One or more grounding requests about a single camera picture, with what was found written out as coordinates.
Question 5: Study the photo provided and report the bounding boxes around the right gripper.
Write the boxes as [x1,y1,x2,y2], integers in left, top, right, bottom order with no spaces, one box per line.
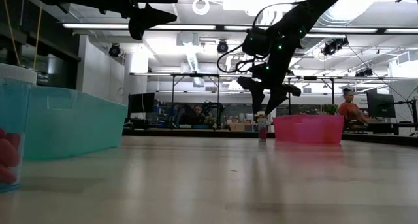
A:
[236,62,302,116]

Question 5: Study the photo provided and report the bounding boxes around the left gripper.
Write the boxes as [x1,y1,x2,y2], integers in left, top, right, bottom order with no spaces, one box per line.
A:
[120,0,179,41]

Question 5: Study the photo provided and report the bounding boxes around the clear pill bottle white cap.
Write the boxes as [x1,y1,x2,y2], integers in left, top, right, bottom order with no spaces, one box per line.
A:
[257,111,268,142]

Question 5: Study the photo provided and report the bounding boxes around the black monitor on arm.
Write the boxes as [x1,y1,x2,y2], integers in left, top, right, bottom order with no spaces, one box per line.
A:
[366,92,396,118]

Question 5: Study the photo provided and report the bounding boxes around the reddish pink plastic bin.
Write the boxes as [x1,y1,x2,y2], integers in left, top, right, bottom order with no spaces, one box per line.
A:
[272,114,346,144]

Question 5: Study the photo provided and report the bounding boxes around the teal plastic bin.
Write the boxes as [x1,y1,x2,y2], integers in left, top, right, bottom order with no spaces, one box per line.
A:
[24,85,129,161]

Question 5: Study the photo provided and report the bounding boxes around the cardboard boxes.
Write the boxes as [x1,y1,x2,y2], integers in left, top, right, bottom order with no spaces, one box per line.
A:
[228,118,255,132]

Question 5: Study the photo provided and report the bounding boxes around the long linear ceiling light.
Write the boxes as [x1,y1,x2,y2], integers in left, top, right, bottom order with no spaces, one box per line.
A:
[61,21,418,35]

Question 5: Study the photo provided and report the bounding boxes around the green potted plant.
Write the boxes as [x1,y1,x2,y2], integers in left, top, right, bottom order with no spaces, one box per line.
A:
[321,103,339,116]

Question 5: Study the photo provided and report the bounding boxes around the person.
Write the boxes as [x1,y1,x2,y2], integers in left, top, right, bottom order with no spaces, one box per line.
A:
[191,105,204,125]
[338,88,372,124]

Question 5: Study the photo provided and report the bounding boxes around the black ceiling spotlight cluster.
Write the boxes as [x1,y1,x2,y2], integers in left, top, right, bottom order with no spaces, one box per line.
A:
[321,36,349,57]

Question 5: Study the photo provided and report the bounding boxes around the black computer monitor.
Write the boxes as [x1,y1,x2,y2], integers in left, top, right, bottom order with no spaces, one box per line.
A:
[127,92,156,114]

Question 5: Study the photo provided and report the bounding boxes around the small black ceiling spotlight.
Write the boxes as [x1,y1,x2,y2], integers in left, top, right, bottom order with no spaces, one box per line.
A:
[355,68,374,78]

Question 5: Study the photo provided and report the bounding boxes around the dark background desk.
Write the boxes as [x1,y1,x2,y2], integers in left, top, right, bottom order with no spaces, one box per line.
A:
[342,121,418,136]

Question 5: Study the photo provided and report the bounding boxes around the white bottle cap middle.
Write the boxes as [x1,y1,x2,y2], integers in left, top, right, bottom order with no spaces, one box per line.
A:
[0,63,38,194]

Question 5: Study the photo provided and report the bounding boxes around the white ring ceiling fixture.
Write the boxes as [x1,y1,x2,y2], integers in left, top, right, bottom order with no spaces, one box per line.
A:
[191,0,211,16]

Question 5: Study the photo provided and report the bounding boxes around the black background workstation frame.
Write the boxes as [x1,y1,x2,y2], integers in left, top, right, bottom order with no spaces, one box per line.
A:
[170,72,221,131]
[287,76,336,106]

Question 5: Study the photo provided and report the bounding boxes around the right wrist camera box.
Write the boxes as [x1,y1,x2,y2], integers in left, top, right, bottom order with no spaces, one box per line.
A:
[242,27,272,59]

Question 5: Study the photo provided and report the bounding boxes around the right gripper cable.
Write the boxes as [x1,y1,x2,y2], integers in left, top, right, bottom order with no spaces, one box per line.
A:
[217,1,295,74]

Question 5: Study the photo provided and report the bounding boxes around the black aluminium rig frame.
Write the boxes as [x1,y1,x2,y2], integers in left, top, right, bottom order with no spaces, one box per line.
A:
[122,127,418,148]

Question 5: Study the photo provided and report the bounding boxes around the hanging yellow cord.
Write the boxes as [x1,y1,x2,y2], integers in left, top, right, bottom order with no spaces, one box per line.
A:
[32,7,43,71]
[2,0,21,68]

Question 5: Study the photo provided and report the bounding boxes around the silver round air duct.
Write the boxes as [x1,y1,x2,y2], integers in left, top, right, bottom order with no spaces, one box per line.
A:
[289,0,379,57]

